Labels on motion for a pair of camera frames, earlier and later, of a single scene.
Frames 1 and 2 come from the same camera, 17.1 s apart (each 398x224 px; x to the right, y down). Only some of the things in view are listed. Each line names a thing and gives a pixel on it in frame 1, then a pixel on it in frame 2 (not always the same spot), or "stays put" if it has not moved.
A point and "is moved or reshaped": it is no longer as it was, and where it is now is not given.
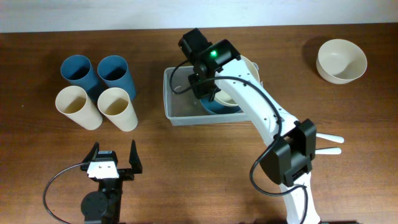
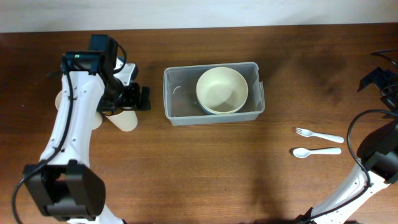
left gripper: (135, 163) to (134, 102)
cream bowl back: (340, 61) is moved or reshaped
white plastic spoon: (329, 151) stays put
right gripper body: (201, 88) to (386, 81)
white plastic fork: (336, 139) stays put
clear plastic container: (181, 105) stays put
